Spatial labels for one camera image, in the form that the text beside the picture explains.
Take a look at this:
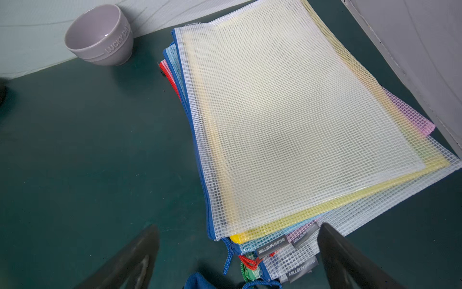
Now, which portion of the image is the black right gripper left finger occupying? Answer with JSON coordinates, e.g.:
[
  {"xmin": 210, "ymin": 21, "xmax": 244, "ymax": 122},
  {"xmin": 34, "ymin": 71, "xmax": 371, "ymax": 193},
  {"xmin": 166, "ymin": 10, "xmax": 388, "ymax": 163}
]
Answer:
[{"xmin": 76, "ymin": 225, "xmax": 160, "ymax": 289}]

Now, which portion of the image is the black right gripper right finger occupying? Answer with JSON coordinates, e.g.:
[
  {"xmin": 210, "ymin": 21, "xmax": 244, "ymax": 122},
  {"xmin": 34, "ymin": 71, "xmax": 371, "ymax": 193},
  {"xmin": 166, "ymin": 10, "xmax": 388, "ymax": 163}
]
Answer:
[{"xmin": 317, "ymin": 223, "xmax": 403, "ymax": 289}]

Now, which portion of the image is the grey blue microfibre cloth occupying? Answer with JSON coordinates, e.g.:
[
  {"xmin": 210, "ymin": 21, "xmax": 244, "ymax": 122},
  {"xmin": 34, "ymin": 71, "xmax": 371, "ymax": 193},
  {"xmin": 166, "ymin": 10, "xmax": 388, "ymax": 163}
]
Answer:
[{"xmin": 183, "ymin": 272, "xmax": 233, "ymax": 289}]

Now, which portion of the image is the blue zipper document bag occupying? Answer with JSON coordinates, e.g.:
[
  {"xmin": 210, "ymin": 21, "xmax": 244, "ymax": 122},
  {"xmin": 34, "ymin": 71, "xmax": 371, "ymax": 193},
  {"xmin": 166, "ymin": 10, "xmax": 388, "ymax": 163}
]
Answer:
[{"xmin": 260, "ymin": 137, "xmax": 462, "ymax": 281}]

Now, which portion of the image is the green mesh document bag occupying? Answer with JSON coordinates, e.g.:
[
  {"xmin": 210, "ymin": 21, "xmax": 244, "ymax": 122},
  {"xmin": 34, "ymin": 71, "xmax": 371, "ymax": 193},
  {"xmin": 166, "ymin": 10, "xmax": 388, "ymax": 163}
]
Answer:
[{"xmin": 240, "ymin": 263, "xmax": 262, "ymax": 282}]

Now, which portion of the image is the yellow mesh document bag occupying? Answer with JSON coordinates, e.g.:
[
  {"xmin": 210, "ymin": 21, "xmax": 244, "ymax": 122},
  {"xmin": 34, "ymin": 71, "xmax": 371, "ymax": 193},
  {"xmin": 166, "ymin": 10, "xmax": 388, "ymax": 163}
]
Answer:
[{"xmin": 215, "ymin": 1, "xmax": 447, "ymax": 242}]

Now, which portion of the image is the pink mesh document bag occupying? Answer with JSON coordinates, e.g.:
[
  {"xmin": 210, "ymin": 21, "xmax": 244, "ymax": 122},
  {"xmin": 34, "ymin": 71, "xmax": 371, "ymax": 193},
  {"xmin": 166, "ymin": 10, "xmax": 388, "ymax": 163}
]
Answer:
[{"xmin": 159, "ymin": 59, "xmax": 436, "ymax": 255}]

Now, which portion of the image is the lilac ceramic bowl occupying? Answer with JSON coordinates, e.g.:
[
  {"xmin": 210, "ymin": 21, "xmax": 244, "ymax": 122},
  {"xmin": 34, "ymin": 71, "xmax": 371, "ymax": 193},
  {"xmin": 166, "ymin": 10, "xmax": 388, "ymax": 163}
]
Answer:
[{"xmin": 64, "ymin": 4, "xmax": 134, "ymax": 66}]

